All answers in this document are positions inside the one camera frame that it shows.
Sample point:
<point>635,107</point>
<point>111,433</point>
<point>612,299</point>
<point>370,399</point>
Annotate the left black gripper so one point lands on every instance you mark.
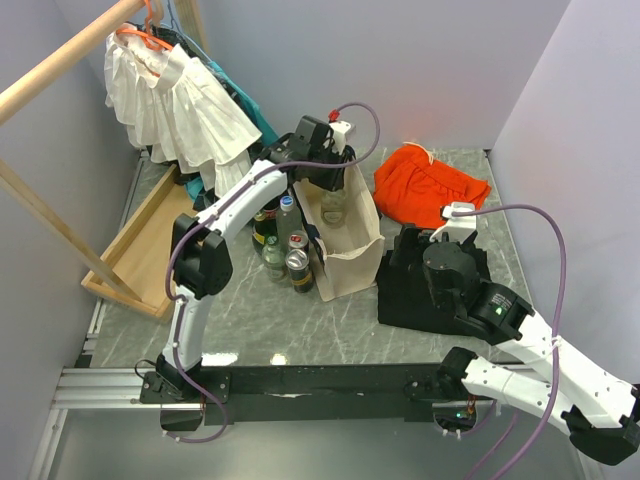
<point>332,182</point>

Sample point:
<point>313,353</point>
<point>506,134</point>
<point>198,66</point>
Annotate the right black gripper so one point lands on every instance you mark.
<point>412,238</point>

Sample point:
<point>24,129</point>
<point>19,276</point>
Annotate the coca-cola glass bottle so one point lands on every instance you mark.
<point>271,209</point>

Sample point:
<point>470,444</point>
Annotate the pocari sweat plastic bottle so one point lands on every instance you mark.
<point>288,218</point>

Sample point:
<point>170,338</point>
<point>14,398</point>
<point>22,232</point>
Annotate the green glass bottle gold cap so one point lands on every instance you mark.
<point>262,229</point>

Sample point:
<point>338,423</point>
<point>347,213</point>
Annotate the red bull can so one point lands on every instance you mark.
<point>298,240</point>

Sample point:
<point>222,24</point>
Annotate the cream canvas tote bag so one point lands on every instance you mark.
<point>345,259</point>

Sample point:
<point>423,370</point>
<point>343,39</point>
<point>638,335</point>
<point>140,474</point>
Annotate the dark soda can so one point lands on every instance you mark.
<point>300,273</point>

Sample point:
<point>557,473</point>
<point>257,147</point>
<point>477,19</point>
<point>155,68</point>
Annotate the clear glass bottle green cap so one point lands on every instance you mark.
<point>274,259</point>

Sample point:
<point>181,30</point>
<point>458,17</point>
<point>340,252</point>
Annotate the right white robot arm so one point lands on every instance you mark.
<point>596,410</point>

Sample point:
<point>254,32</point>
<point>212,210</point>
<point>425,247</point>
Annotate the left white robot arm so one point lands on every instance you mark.
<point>200,263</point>

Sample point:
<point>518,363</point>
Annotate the teal garment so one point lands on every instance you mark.
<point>234,131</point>

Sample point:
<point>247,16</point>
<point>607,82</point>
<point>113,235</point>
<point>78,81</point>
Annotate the black cloth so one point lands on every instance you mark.
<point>392,312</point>

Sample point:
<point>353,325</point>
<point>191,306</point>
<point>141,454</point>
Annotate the orange cloth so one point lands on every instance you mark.
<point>412,186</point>

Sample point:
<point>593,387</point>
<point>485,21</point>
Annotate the dark floral garment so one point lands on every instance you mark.
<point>201,195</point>

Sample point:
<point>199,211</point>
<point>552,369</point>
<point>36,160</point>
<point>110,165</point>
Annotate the white ruffled garment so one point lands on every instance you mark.
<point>173,103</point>

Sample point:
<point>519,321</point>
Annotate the orange clothes hanger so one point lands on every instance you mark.
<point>150,41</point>

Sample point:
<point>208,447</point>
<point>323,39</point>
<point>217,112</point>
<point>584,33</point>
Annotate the wooden tray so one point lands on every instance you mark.
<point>140,252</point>

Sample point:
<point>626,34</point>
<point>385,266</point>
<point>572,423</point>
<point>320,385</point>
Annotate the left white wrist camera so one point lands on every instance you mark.
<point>340,132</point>

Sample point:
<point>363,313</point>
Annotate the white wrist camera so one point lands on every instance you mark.
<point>457,228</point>
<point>340,132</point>

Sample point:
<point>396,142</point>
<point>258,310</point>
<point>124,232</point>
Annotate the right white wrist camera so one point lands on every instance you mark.
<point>457,228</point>

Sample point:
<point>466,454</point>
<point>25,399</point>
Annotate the wooden clothes rail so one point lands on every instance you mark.
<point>34,82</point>

